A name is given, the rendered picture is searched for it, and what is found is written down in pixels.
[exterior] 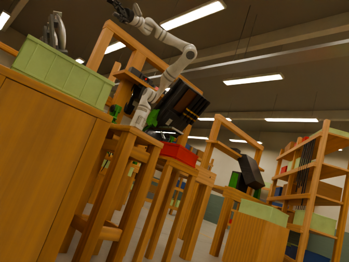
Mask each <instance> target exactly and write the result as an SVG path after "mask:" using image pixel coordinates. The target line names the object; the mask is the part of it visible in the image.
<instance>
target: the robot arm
mask: <svg viewBox="0 0 349 262"><path fill-rule="evenodd" d="M106 1H107V2H108V3H110V4H112V5H113V6H114V8H115V9H116V11H117V12H115V11H114V12H113V13H112V15H113V16H114V17H116V18H118V19H119V22H121V23H123V24H130V25H133V26H134V27H136V28H138V29H139V30H140V31H141V32H142V33H143V34H144V35H150V34H151V32H152V30H153V28H155V29H156V31H155V35H154V36H155V38H156V39H158V40H160V41H161V42H163V43H165V44H167V45H170V46H173V47H175V48H177V49H179V50H180V51H181V52H183V54H182V55H181V57H180V58H179V59H178V60H177V61H176V62H175V63H174V64H172V65H170V66H169V67H168V68H167V69H166V70H165V71H164V72H163V74H162V75H161V78H160V86H159V89H158V91H154V90H152V89H151V88H149V87H148V88H146V89H145V90H144V92H143V94H142V97H141V100H140V102H139V105H138V107H137V109H136V112H135V114H134V116H133V118H132V121H131V123H130V126H136V127H137V128H138V129H140V130H143V128H144V125H145V123H146V119H147V117H148V115H149V112H150V110H151V106H150V105H149V104H148V102H149V103H152V104H153V103H155V102H156V101H157V100H158V98H159V97H160V96H161V95H162V93H163V92H164V91H165V90H166V88H167V87H168V86H169V85H170V84H171V83H172V82H173V81H174V80H175V79H176V78H177V77H178V75H179V74H180V73H181V72H182V71H183V70H184V68H185V67H186V66H188V65H189V64H190V63H191V62H192V61H193V60H194V59H195V58H196V56H197V50H196V47H195V46H194V45H192V44H190V43H187V42H185V41H183V40H181V39H179V38H177V37H175V36H173V35H172V34H170V33H169V32H167V31H165V30H163V29H162V28H161V27H159V26H158V25H157V24H156V22H155V21H154V20H153V19H152V18H149V17H147V18H145V19H144V18H143V17H142V12H141V10H140V8H139V6H138V4H137V3H134V4H133V9H132V10H131V9H129V8H123V7H122V6H121V4H122V3H121V2H119V1H118V0H106ZM116 6H117V8H116Z"/></svg>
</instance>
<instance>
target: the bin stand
mask: <svg viewBox="0 0 349 262"><path fill-rule="evenodd" d="M156 165H160V166H162V167H164V169H163V171H162V174H161V177H160V180H159V183H158V186H157V188H156V191H155V194H154V197H153V201H152V204H151V207H150V209H149V212H148V215H147V218H146V221H145V224H144V227H143V229H142V232H141V235H140V238H139V242H138V245H137V247H136V250H135V253H134V256H133V259H132V262H142V259H143V256H144V253H145V250H146V247H147V244H148V241H149V238H150V235H151V232H152V229H153V226H154V223H155V220H156V217H157V214H158V211H159V208H160V205H161V202H162V199H163V196H164V193H165V190H166V187H167V184H168V181H169V178H170V175H171V172H172V171H173V172H172V175H171V178H170V181H169V184H168V187H167V190H166V193H165V196H164V199H163V202H162V205H161V208H160V211H159V214H158V217H157V220H156V223H155V226H154V229H153V232H152V235H151V238H150V241H149V244H148V247H147V250H146V253H145V256H144V257H145V258H147V259H152V258H153V255H154V252H155V249H156V246H157V242H158V239H159V236H160V233H161V231H162V228H163V225H164V221H165V218H166V215H167V212H168V209H169V206H170V203H171V199H172V196H173V193H174V191H175V188H176V185H177V182H178V179H179V175H180V171H182V172H184V173H186V174H188V178H187V181H186V184H185V187H184V190H183V194H182V197H181V200H180V204H179V207H178V210H177V213H176V216H175V219H174V222H173V225H172V228H171V232H170V235H169V238H168V241H167V244H166V248H165V251H164V254H163V257H162V260H161V262H170V261H171V258H172V254H173V251H174V249H175V245H176V242H177V238H178V235H179V232H180V229H181V225H182V222H183V219H184V215H185V212H186V209H187V206H188V203H189V200H190V196H191V193H192V190H193V187H194V183H195V180H196V177H197V176H198V173H199V170H197V169H194V168H192V167H190V166H188V165H186V164H184V163H182V162H180V161H178V160H176V159H173V158H171V157H167V156H161V155H159V157H158V160H157V162H156ZM156 165H155V168H154V171H153V174H154V172H155V169H156ZM153 174H152V177H153ZM152 177H151V180H152ZM151 180H150V183H151ZM150 183H149V186H150ZM149 186H148V188H147V191H148V189H149ZM147 191H146V194H147ZM146 194H145V197H146ZM145 197H144V200H145ZM144 200H143V203H144ZM143 203H142V205H143ZM142 205H141V208H142ZM141 208H140V211H139V214H138V217H139V215H140V212H141ZM138 217H137V220H138ZM137 220H136V223H137ZM136 223H135V226H136ZM135 226H134V228H133V231H134V229H135ZM133 231H132V234H133ZM132 234H131V237H132ZM131 237H130V240H131ZM130 240H129V243H130ZM129 243H128V245H127V248H128V246H129ZM127 248H126V251H125V254H124V256H125V255H126V252H127Z"/></svg>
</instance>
